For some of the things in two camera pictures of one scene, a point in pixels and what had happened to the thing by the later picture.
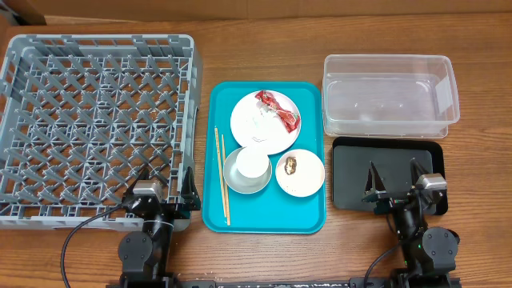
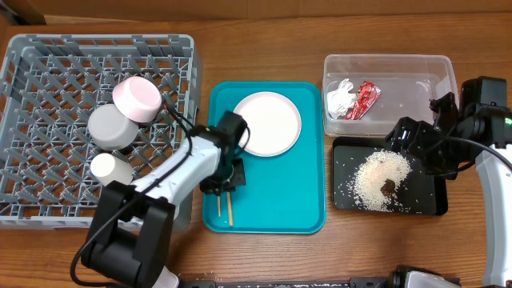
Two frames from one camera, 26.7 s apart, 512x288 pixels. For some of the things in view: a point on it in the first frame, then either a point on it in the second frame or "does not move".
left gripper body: (169, 206) to (226, 182)
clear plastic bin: (389, 96) does not move
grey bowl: (240, 183) to (110, 130)
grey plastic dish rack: (82, 115) does not move
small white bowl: (307, 178) to (138, 98)
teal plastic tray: (271, 210) does not move
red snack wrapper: (290, 120) to (367, 95)
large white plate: (251, 128) does not move
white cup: (252, 162) to (107, 169)
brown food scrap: (290, 165) to (388, 188)
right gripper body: (390, 201) to (426, 148)
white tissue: (260, 123) to (340, 100)
